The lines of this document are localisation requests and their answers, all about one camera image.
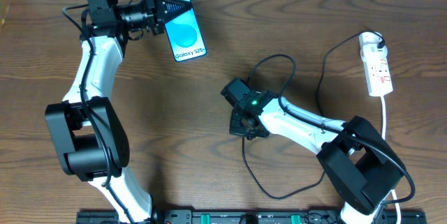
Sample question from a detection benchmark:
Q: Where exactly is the blue Galaxy smartphone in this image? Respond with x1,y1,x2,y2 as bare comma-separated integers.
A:
165,8,207,62

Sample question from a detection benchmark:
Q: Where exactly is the black charging cable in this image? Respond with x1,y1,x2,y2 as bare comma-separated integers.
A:
240,30,386,201

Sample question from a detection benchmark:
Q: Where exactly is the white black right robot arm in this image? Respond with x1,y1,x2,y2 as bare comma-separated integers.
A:
221,78,406,223

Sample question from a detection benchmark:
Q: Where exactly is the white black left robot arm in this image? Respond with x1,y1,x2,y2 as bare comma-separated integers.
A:
45,0,192,223

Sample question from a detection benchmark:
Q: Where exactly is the white USB charger adapter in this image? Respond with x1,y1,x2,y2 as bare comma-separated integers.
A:
358,31,388,62

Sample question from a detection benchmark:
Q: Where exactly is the white power strip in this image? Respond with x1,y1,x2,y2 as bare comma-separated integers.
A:
362,55,393,97

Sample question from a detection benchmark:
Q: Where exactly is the white power strip cord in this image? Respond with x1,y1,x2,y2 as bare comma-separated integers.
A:
379,94,402,224

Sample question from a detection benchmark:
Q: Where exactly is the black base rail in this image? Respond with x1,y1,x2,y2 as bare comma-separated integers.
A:
75,209,428,224

